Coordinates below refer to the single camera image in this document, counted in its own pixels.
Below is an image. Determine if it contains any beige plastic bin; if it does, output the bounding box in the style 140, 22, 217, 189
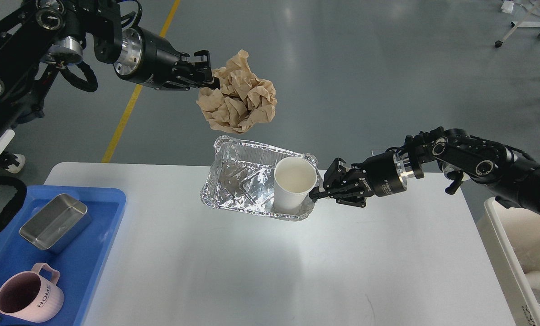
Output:
476, 198, 540, 326

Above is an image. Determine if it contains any seated person in black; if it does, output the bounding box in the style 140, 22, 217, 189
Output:
0, 151, 26, 174

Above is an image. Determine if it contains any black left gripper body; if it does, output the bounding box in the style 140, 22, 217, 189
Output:
113, 26, 189, 90

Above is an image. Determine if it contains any brown paper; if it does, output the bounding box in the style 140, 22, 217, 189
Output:
196, 49, 277, 134

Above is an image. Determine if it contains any white paper cup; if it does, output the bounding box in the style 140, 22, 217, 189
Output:
272, 157, 317, 215

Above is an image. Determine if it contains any blue plastic tray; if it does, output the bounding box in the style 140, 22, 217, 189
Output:
0, 185, 126, 326

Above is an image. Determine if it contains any stainless steel rectangular container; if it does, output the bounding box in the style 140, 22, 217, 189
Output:
19, 193, 92, 254

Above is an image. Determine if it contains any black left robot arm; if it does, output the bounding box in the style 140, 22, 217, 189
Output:
0, 0, 220, 136

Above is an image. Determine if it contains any pink ribbed mug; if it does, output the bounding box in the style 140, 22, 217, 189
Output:
0, 263, 64, 323

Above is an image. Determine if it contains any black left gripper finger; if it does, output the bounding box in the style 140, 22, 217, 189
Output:
155, 76, 221, 91
179, 50, 213, 77

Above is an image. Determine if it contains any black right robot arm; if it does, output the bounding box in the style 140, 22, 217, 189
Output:
309, 127, 540, 216

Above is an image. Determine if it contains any aluminium foil tray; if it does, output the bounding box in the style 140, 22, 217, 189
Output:
200, 135, 322, 221

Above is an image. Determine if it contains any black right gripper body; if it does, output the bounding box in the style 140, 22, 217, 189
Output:
359, 150, 409, 197

